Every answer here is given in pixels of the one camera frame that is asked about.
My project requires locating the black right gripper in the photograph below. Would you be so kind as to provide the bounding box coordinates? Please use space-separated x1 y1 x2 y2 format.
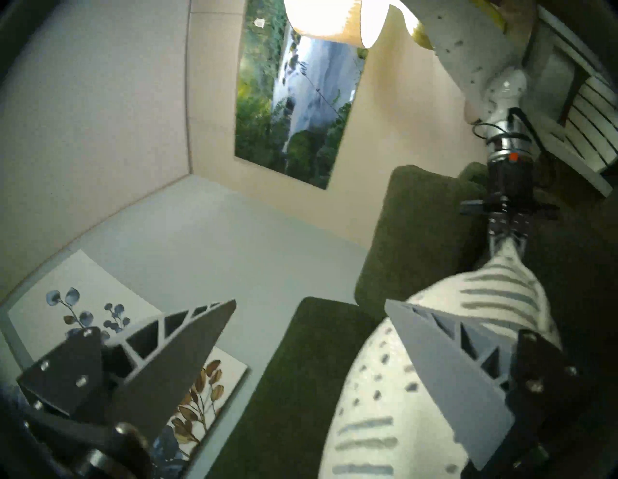
488 162 532 257

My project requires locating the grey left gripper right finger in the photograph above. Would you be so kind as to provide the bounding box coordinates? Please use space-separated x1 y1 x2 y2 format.
385 299 581 471

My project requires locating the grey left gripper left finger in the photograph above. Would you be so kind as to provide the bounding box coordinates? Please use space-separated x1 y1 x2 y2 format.
17 299 237 447

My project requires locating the cream cushion with grey stripes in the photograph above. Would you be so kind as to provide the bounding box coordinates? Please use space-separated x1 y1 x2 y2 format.
319 241 563 479

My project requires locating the green sofa armrest cushion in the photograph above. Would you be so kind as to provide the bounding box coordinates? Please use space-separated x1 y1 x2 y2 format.
355 163 489 319

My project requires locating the floral canvas with brown leaves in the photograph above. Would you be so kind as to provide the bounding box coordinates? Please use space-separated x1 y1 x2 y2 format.
7 249 249 479

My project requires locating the dark green sofa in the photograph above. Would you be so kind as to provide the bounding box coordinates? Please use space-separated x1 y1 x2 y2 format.
208 193 618 479

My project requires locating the white slatted chair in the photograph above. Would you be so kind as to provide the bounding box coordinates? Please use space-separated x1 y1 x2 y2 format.
524 5 618 197

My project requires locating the cream lamp shade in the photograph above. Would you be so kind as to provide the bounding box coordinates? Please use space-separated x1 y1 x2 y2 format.
284 0 391 49

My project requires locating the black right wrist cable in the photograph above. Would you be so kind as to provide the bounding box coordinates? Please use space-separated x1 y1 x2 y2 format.
472 107 551 157

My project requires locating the forest waterfall wall picture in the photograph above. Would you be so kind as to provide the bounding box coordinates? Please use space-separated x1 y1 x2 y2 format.
234 0 370 190

